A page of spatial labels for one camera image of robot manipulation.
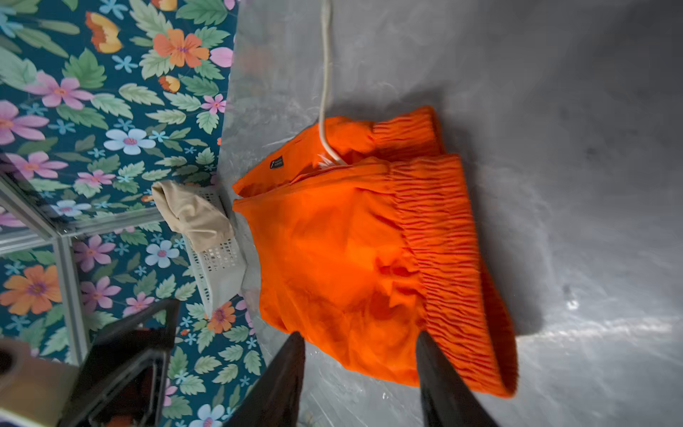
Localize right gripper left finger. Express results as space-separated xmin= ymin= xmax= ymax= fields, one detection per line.
xmin=226 ymin=332 xmax=306 ymax=427

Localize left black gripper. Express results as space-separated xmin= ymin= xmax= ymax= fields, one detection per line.
xmin=58 ymin=298 xmax=181 ymax=426

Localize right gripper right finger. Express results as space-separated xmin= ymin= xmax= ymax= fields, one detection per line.
xmin=416 ymin=331 xmax=498 ymax=427

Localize beige shorts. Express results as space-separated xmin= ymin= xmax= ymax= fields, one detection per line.
xmin=151 ymin=181 xmax=234 ymax=252

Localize orange shorts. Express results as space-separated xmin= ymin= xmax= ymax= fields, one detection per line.
xmin=233 ymin=106 xmax=519 ymax=398

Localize white plastic laundry basket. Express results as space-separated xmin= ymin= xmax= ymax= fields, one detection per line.
xmin=183 ymin=186 xmax=247 ymax=318

